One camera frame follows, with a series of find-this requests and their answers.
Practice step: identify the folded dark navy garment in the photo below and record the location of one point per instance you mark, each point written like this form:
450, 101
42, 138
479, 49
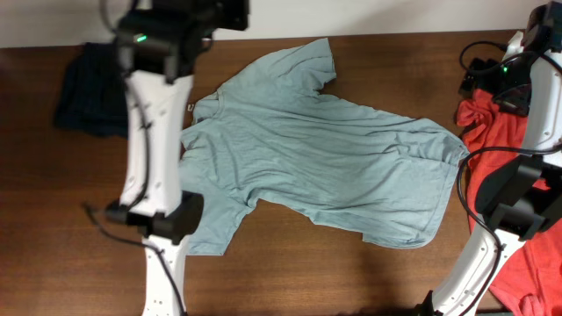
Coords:
93, 94

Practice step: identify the red printed t-shirt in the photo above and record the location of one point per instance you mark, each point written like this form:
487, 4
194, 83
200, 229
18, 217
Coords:
530, 281

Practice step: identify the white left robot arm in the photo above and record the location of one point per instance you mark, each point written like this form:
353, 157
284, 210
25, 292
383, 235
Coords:
157, 48

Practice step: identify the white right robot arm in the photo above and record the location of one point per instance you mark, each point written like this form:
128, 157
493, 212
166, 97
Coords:
522, 197

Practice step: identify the light teal t-shirt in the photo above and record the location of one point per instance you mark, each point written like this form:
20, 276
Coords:
270, 133

